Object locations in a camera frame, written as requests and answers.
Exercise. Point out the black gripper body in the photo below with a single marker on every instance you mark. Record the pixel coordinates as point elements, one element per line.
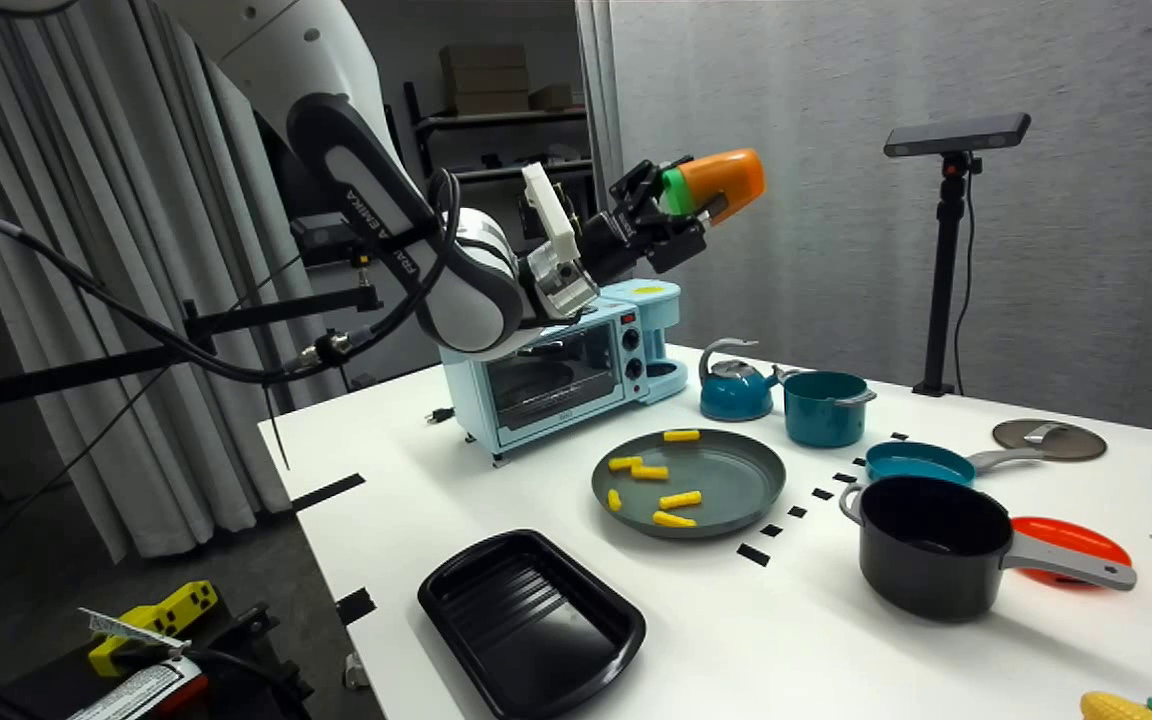
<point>620,240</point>

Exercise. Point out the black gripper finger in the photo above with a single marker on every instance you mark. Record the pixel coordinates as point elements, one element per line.
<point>682,240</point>
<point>641,188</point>

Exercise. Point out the orange cup green rim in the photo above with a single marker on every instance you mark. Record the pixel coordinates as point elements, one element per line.
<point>726,180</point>

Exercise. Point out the yellow toy fry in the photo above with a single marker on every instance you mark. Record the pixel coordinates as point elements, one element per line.
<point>614,503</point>
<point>624,460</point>
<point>648,473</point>
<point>673,520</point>
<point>682,503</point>
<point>682,433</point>

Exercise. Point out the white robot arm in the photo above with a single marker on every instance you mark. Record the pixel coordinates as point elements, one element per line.
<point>477,286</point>

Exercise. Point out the grey round plate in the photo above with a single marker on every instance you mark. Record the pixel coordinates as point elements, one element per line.
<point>721,466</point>

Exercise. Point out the teal toy kettle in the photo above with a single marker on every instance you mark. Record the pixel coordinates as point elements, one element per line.
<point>733,388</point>

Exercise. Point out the dark storage shelf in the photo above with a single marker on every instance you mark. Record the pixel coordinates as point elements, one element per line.
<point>497,120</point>

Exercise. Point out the light blue toaster oven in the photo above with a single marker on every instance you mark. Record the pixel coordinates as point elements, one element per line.
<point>537,382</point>

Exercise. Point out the light grey backdrop curtain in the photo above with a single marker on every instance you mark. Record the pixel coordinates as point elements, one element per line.
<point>800,83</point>

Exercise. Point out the brown cardboard box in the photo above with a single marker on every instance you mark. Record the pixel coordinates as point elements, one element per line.
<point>480,83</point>

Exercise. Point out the teal toy pot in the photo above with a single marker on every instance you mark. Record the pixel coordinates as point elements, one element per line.
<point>826,414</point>

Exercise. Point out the teal frying pan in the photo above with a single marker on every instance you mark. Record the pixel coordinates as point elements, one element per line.
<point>918,460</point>

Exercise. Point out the long black tape strip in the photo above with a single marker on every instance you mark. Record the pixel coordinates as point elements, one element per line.
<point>326,495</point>

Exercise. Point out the black plastic tray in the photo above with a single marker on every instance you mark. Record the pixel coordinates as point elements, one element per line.
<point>531,626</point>

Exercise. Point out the grey round disc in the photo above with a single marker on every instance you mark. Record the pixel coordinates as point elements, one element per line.
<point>1051,440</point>

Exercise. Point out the short black tape strip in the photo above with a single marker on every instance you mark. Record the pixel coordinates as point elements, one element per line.
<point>359,604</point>

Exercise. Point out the orange frying pan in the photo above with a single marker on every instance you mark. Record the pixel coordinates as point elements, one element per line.
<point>1068,539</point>

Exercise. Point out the grey pleated curtain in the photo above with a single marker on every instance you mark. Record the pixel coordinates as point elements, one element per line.
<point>18,135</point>

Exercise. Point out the yellow toy corn green husk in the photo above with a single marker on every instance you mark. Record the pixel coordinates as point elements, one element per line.
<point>1110,707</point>

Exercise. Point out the red white device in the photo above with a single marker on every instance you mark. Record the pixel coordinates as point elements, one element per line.
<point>150,695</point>

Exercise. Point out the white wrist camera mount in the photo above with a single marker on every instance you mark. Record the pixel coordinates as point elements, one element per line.
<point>559,252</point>

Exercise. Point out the black camera stand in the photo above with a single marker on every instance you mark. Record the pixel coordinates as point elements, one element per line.
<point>947,267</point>

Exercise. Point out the black stereo camera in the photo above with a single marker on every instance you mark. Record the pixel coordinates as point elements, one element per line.
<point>959,135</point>

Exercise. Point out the black metal frame bars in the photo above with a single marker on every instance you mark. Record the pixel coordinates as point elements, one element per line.
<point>281,304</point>

